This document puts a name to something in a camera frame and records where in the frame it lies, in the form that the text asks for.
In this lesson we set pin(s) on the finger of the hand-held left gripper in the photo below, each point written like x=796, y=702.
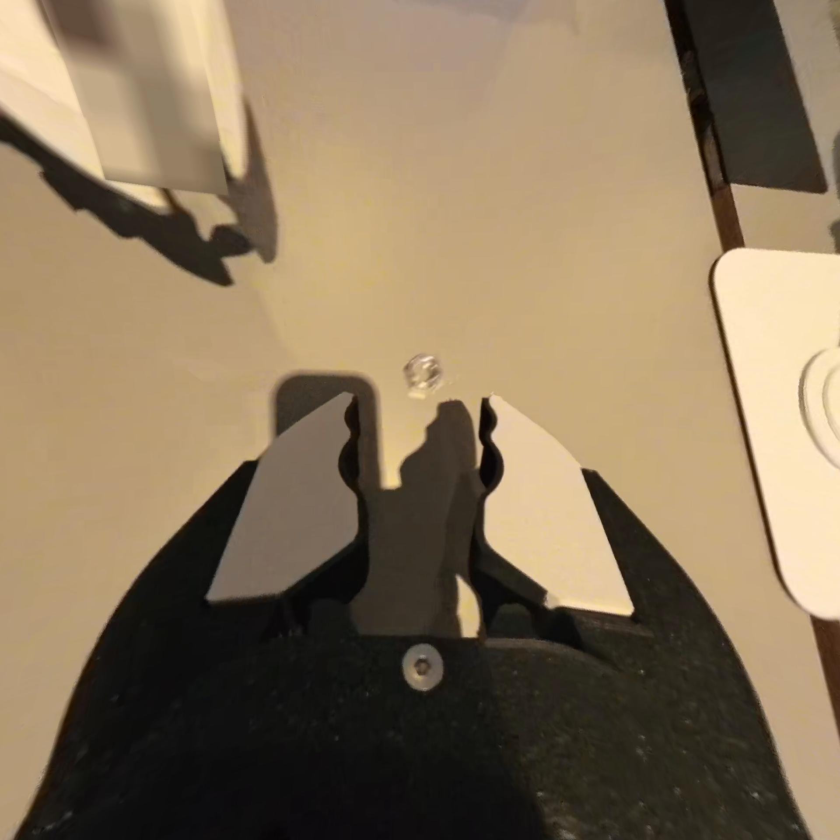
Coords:
x=164, y=229
x=16, y=59

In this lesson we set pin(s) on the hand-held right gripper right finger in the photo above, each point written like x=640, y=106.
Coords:
x=551, y=525

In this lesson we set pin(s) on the silver hex nut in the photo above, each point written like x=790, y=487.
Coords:
x=423, y=376

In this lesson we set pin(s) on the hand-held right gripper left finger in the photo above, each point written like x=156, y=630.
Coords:
x=289, y=512

